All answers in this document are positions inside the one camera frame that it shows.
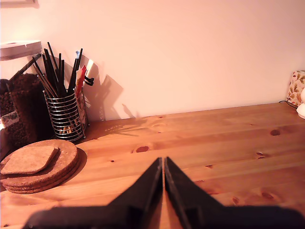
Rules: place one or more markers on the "square cork coaster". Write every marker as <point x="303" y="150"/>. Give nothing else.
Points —
<point x="28" y="159"/>

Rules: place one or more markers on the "small white round camera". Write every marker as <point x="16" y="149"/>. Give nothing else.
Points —
<point x="302" y="109"/>

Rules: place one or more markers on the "red paper packet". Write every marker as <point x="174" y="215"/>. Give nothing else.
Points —
<point x="80" y="78"/>

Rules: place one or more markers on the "leaf print tissue box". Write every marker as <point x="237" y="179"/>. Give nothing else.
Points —
<point x="295" y="88"/>

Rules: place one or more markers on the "black clip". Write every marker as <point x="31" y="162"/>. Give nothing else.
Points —
<point x="90" y="81"/>

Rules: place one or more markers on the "round cork trivet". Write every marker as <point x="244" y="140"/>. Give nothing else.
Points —
<point x="71" y="171"/>
<point x="69" y="180"/>
<point x="66" y="155"/>

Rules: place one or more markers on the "brown wooden chopstick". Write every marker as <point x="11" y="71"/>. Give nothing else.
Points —
<point x="44" y="80"/>

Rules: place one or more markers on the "black chopstick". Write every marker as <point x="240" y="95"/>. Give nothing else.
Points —
<point x="48" y="64"/>
<point x="52" y="55"/>
<point x="59" y="71"/>
<point x="75" y="69"/>

